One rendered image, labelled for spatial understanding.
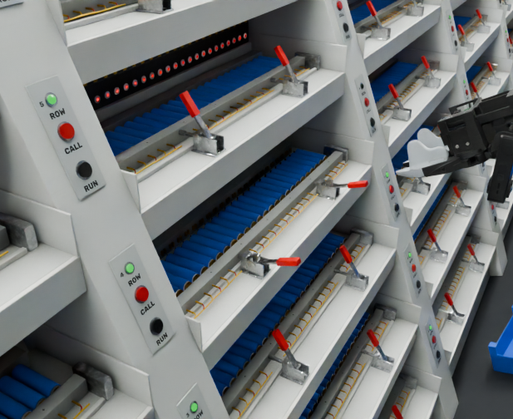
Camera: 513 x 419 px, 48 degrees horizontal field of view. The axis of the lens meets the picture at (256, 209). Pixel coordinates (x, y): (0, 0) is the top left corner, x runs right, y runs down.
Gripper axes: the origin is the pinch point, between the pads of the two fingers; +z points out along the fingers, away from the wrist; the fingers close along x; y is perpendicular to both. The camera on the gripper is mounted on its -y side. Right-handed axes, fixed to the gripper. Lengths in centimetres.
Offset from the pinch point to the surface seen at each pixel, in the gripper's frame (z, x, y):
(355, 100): 12.5, -17.1, 11.6
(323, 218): 14.4, 7.3, -1.9
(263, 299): 15.7, 28.6, -4.2
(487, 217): 22, -86, -49
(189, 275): 21.4, 33.9, 4.3
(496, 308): 23, -68, -71
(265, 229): 18.2, 17.9, 2.6
